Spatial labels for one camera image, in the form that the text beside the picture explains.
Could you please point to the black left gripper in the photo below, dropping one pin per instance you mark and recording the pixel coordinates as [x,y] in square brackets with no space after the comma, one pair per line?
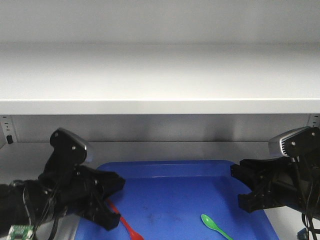
[81,192]

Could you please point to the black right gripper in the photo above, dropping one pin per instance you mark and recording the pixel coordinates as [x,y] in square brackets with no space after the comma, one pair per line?
[274,182]

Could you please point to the red plastic spoon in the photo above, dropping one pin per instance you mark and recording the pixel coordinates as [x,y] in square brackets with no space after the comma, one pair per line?
[132,233]

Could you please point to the green plastic spoon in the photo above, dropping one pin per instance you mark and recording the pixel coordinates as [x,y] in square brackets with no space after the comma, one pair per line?
[211,224]

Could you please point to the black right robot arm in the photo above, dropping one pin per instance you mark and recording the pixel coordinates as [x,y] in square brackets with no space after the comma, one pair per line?
[309,170]

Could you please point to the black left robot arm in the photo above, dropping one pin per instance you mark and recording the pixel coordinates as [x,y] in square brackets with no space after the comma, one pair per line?
[39,201]

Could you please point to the grey metal cabinet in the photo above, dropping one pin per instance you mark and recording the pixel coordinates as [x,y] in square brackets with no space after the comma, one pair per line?
[155,80]

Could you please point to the blue plastic tray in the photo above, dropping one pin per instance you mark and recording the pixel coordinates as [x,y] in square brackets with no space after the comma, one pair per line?
[164,200]

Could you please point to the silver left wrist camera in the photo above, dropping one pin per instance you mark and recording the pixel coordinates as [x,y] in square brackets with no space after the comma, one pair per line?
[69,150]

